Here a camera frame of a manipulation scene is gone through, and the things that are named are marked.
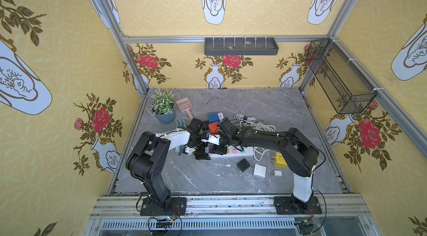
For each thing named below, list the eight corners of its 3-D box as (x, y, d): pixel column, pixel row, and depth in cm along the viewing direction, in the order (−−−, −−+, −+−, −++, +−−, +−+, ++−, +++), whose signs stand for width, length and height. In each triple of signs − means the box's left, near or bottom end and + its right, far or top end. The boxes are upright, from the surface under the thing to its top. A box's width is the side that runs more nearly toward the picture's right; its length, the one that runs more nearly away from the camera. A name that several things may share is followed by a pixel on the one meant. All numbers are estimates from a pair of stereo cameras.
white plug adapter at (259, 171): (253, 175, 84) (254, 173, 82) (254, 165, 87) (255, 163, 85) (264, 179, 83) (265, 177, 81) (265, 168, 86) (266, 166, 84)
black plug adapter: (242, 172, 85) (243, 171, 83) (236, 165, 87) (237, 163, 86) (249, 166, 87) (250, 164, 85) (243, 159, 89) (244, 157, 88)
